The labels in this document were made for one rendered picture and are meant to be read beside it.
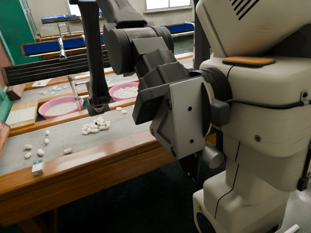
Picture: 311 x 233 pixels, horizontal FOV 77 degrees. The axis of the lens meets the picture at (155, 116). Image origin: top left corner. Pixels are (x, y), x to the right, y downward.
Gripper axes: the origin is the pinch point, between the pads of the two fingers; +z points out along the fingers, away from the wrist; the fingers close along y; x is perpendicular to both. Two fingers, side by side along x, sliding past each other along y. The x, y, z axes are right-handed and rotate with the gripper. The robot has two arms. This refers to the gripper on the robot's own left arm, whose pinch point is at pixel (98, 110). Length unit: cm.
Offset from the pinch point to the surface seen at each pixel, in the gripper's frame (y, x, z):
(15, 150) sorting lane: 41.1, 7.8, 3.3
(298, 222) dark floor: -101, 105, 2
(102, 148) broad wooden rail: 3.6, 19.6, -14.9
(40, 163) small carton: 27.6, 17.8, -16.2
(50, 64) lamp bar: 14.1, -22.1, -16.0
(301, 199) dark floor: -118, 99, 10
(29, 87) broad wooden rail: 42, -45, 66
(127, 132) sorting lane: -10.1, 15.8, -6.0
